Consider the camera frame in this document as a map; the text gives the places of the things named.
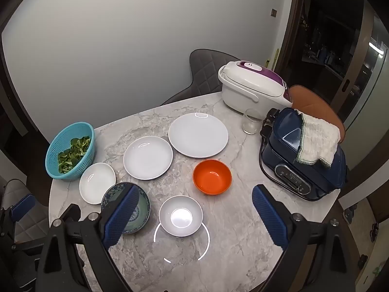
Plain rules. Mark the plain white bowl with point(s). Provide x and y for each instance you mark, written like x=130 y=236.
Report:
x=180 y=216

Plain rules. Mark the orange chair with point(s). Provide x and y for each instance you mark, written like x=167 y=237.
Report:
x=322 y=106

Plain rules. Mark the blue floral patterned bowl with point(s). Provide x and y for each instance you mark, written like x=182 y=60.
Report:
x=142 y=210

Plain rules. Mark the green leafy vegetables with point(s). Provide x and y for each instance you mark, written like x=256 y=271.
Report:
x=73 y=155

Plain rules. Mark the small white plate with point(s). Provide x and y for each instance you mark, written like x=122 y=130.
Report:
x=95 y=182

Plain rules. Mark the wall switch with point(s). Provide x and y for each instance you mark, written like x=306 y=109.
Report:
x=273 y=12

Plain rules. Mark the dark glass door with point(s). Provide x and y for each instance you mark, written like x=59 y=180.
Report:
x=334 y=36

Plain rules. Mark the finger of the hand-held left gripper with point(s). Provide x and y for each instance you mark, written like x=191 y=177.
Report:
x=22 y=206

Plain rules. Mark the light grey quilted chair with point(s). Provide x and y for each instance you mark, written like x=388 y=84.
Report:
x=21 y=231

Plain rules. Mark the stack of white plates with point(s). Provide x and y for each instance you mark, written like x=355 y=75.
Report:
x=197 y=135

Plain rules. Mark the orange bowl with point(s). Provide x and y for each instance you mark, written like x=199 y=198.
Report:
x=212 y=176

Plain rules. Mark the white dish cloth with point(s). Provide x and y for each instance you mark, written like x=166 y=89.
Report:
x=319 y=140

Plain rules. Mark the clear drinking glass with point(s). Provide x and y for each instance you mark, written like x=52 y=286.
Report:
x=251 y=124

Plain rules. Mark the dark grey quilted chair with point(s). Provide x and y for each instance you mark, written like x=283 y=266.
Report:
x=206 y=73

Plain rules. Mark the teal plastic colander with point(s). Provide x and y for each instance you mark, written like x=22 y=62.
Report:
x=60 y=138

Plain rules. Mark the dark blue multi-cooker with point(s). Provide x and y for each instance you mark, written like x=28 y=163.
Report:
x=285 y=158

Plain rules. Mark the medium white plate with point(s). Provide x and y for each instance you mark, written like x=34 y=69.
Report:
x=148 y=158

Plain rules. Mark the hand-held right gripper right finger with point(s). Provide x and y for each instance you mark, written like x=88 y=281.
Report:
x=269 y=216

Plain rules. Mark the white purple rice cooker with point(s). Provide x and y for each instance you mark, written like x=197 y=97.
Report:
x=252 y=88

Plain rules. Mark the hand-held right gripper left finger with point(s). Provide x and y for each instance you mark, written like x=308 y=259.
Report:
x=121 y=216

